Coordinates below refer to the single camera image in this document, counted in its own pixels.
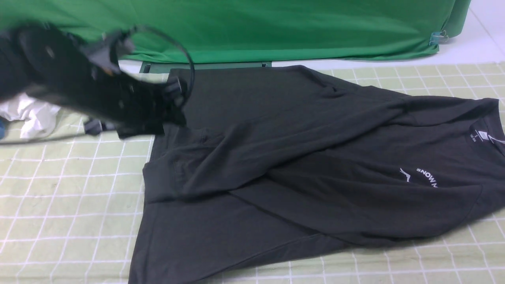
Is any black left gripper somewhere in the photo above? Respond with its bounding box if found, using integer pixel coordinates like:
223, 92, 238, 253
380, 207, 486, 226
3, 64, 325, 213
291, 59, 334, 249
84, 75, 188, 140

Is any dark gray long-sleeve shirt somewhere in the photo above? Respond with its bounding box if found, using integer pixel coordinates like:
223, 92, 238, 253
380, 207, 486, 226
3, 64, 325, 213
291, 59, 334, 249
128, 66, 504, 284

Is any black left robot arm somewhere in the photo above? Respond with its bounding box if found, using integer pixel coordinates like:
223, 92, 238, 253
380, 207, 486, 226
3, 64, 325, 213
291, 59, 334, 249
1, 22, 195, 140

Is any crumpled white shirt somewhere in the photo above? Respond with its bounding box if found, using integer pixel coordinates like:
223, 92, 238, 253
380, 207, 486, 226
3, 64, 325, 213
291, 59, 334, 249
0, 93, 61, 140

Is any green backdrop cloth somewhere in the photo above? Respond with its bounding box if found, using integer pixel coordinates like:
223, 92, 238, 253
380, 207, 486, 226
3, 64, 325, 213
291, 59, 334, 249
0, 0, 470, 64

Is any light green checkered tablecloth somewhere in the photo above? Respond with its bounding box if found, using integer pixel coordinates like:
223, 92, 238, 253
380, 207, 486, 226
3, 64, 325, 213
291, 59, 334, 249
0, 62, 505, 284

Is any blue binder clip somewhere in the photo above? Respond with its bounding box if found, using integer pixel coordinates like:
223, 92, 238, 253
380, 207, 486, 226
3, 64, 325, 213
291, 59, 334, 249
428, 30, 449, 46

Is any green metal table frame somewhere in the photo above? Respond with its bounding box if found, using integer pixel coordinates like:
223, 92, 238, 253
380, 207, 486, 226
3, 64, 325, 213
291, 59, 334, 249
140, 61, 272, 74

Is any black cable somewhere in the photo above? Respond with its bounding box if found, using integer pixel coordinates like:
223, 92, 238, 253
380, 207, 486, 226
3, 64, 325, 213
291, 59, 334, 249
0, 24, 195, 146

